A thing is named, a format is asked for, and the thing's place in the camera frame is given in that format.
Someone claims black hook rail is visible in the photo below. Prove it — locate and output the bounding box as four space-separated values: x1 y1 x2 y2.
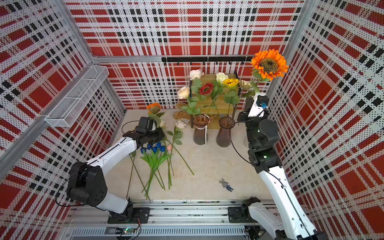
161 56 253 64

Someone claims white rose flower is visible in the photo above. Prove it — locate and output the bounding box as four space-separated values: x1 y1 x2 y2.
209 73 228 115

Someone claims small white rose on table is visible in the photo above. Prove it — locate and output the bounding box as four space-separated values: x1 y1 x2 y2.
165 120 195 176

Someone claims blue tulip bunch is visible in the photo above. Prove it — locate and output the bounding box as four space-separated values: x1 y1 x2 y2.
140 142 172 200

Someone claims orange gerbera flower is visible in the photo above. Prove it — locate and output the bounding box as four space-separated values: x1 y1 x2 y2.
147 103 165 126
251 49 289 93

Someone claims cream gerbera flower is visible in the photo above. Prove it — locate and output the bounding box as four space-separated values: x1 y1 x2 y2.
232 79 253 119

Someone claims pale pink rose flower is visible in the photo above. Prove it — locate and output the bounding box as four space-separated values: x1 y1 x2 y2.
188 70 204 117

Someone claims wooden two-tier shelf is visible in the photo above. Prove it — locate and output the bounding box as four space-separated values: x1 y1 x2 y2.
190 71 239 130

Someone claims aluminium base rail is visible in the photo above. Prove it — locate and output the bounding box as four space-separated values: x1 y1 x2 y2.
67 199 283 226

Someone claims dark ribbed glass vase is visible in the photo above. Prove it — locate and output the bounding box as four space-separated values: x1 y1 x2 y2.
216 117 235 148

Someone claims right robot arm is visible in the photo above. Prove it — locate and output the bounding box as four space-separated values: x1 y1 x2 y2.
238 94 328 240

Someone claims white wire wall basket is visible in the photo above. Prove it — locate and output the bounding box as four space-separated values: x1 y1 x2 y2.
45 66 109 128

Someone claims red gerbera flower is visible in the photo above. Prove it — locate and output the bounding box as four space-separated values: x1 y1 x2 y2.
199 83 218 115

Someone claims green circuit board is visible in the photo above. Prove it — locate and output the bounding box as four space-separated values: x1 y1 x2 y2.
116 228 137 236

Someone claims pink glass vase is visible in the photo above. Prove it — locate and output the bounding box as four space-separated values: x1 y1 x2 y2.
193 114 211 145

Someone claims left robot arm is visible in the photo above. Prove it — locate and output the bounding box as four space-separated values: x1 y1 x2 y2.
66 117 165 221

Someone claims pink tulip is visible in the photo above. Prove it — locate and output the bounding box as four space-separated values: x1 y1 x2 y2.
167 144 174 176

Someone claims small grey figurine keychain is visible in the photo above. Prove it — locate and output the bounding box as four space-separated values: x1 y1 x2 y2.
219 179 233 192

